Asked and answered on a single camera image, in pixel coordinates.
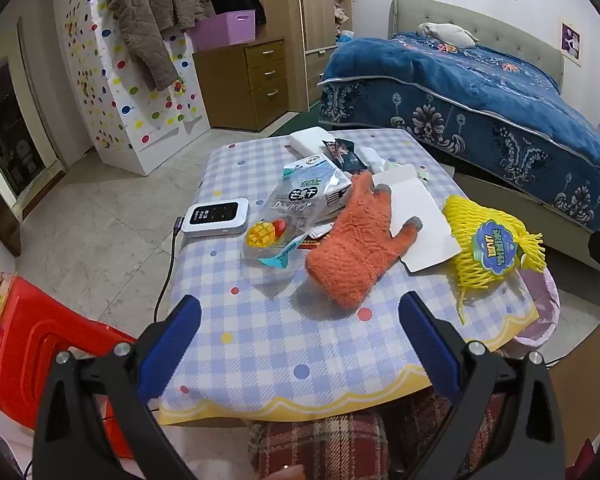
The person's plaid pants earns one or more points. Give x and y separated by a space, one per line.
320 447

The grey upholstered bed frame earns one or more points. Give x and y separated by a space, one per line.
505 30

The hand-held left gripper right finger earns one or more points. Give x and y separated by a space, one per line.
430 347

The wooden drawer cabinet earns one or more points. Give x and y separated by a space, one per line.
250 90

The white crumpled wrapper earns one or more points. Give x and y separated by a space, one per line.
382 159

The white polka dot cabinet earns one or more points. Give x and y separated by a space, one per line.
130 110

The yellow foam fruit net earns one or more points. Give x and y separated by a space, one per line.
462 267

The red plastic stool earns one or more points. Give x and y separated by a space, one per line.
40 342

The bed with blue blanket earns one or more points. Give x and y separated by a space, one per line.
480 95

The purple plastic basket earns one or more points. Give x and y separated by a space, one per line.
225 29

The wooden wardrobe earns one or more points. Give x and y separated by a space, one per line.
317 10

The dark glass cabinet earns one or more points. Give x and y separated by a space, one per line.
10 135

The dark floral packet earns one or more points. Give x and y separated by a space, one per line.
349 156

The brown quilted jacket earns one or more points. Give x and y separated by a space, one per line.
145 15

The orange fluffy glove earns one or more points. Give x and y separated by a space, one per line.
355 255

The small red packet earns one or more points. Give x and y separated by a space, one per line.
316 240

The green floor mat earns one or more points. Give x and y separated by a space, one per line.
300 121

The white pillow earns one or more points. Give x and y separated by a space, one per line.
447 32

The small wall poster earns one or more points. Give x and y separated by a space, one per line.
571 41

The white tissue pack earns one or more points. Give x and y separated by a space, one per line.
310 141

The clear dried mango packet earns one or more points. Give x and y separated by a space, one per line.
275 232

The white portable device black screen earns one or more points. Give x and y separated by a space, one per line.
217 219

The cardboard box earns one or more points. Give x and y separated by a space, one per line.
582 390

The white paper sheet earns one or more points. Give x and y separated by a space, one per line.
425 232

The pink lined trash bin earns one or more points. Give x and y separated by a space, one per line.
542 310

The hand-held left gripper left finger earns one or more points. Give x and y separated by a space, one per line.
172 342

